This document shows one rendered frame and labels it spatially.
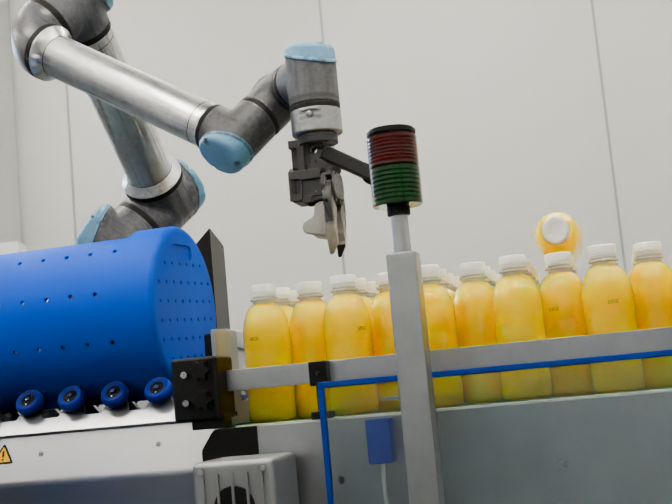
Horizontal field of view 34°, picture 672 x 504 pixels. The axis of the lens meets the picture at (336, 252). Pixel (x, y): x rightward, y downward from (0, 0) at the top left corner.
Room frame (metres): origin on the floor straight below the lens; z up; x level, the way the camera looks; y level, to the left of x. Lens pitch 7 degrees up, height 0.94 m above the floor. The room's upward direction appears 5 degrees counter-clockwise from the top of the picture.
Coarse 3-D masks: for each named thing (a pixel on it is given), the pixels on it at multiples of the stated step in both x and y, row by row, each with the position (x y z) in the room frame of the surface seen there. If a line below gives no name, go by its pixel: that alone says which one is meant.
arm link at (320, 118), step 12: (300, 108) 1.85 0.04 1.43; (312, 108) 1.84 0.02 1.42; (324, 108) 1.84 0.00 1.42; (336, 108) 1.86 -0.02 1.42; (300, 120) 1.85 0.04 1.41; (312, 120) 1.84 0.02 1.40; (324, 120) 1.84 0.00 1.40; (336, 120) 1.86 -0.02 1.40; (300, 132) 1.85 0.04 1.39; (312, 132) 1.86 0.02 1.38; (336, 132) 1.88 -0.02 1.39
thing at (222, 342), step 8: (208, 336) 1.76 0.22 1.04; (216, 336) 1.76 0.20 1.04; (224, 336) 1.79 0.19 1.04; (232, 336) 1.83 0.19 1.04; (208, 344) 1.76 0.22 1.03; (216, 344) 1.75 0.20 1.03; (224, 344) 1.79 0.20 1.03; (232, 344) 1.83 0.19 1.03; (208, 352) 1.76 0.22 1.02; (216, 352) 1.75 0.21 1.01; (224, 352) 1.79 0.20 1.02; (232, 352) 1.82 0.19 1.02; (232, 360) 1.82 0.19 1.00; (232, 368) 1.82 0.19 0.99; (240, 392) 1.85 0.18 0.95; (240, 400) 1.84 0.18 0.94
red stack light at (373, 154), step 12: (396, 132) 1.33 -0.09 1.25; (408, 132) 1.34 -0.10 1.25; (372, 144) 1.35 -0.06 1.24; (384, 144) 1.33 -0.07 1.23; (396, 144) 1.33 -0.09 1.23; (408, 144) 1.34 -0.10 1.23; (372, 156) 1.35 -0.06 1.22; (384, 156) 1.33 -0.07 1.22; (396, 156) 1.33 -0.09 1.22; (408, 156) 1.34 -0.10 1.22
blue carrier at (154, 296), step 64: (0, 256) 1.81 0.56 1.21; (64, 256) 1.76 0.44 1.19; (128, 256) 1.72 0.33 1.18; (192, 256) 1.86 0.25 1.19; (0, 320) 1.74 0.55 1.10; (64, 320) 1.72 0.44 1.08; (128, 320) 1.69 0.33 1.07; (192, 320) 1.84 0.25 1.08; (0, 384) 1.78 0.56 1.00; (64, 384) 1.77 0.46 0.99; (128, 384) 1.75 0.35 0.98
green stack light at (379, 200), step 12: (372, 168) 1.35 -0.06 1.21; (384, 168) 1.34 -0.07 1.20; (396, 168) 1.33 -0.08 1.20; (408, 168) 1.34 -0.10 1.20; (372, 180) 1.35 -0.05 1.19; (384, 180) 1.34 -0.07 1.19; (396, 180) 1.33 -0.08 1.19; (408, 180) 1.34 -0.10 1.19; (420, 180) 1.36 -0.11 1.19; (372, 192) 1.36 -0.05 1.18; (384, 192) 1.34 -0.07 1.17; (396, 192) 1.33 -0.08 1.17; (408, 192) 1.33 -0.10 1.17; (420, 192) 1.35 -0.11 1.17; (384, 204) 1.34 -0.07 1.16; (396, 204) 1.35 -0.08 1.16; (408, 204) 1.36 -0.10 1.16; (420, 204) 1.37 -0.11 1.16
